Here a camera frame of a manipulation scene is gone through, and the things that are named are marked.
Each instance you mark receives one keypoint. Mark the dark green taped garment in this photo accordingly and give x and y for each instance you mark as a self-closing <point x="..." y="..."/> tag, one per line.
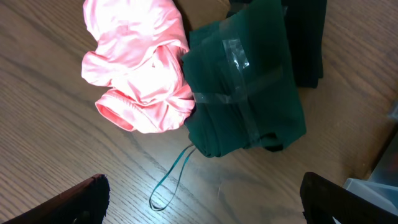
<point x="226" y="118"/>

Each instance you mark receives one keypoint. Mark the clear plastic storage bin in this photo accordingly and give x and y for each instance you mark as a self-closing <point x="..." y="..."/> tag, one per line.
<point x="380" y="186"/>

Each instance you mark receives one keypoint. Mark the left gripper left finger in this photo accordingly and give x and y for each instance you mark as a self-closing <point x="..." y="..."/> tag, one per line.
<point x="85" y="203"/>

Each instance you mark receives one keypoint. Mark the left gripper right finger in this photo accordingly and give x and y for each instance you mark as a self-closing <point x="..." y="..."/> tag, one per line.
<point x="325" y="203"/>

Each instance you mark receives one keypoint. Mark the pink satin garment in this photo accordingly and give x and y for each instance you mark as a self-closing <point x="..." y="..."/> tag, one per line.
<point x="139" y="60"/>

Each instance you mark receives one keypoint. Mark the black folded garment left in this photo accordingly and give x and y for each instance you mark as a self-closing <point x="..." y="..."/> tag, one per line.
<point x="306" y="40"/>

